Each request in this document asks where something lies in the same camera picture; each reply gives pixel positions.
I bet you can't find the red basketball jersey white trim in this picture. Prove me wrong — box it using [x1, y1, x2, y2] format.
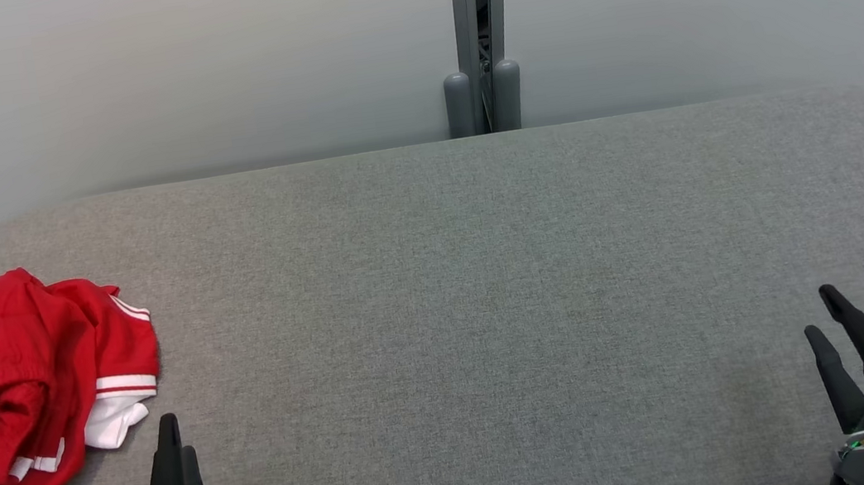
[0, 270, 178, 485]

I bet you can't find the grey cylindrical post foot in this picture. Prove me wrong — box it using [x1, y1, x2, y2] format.
[487, 58, 528, 133]
[442, 71, 478, 139]

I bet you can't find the grey metal partition post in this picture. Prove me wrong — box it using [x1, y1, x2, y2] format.
[450, 0, 529, 137]

